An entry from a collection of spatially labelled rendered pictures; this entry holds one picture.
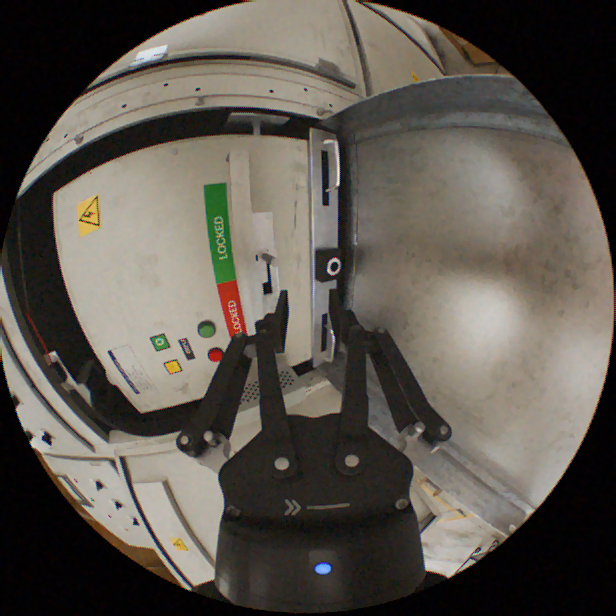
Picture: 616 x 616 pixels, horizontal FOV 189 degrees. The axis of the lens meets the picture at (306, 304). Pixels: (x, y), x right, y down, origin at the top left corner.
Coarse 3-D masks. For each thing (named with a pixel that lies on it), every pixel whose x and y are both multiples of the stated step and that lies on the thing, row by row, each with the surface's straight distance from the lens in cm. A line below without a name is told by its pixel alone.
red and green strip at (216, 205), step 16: (208, 192) 31; (224, 192) 31; (208, 208) 30; (224, 208) 31; (208, 224) 30; (224, 224) 30; (224, 240) 31; (224, 256) 31; (224, 272) 31; (224, 288) 32; (224, 304) 33; (240, 304) 34; (240, 320) 35
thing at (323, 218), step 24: (312, 168) 36; (312, 192) 35; (336, 192) 38; (312, 216) 35; (336, 216) 38; (312, 240) 35; (336, 240) 38; (312, 264) 36; (312, 288) 38; (312, 312) 40; (312, 336) 44; (312, 360) 49
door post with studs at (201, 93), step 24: (120, 96) 38; (144, 96) 36; (168, 96) 34; (192, 96) 33; (216, 96) 33; (240, 96) 34; (264, 96) 34; (288, 96) 36; (312, 96) 39; (336, 96) 42; (72, 120) 42; (96, 120) 38; (120, 120) 35; (144, 120) 38; (48, 144) 44; (72, 144) 39; (48, 168) 47
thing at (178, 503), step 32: (128, 448) 64; (160, 448) 57; (128, 480) 70; (160, 480) 62; (192, 480) 57; (416, 480) 65; (160, 512) 62; (192, 512) 60; (416, 512) 72; (160, 544) 73; (192, 544) 62; (192, 576) 71
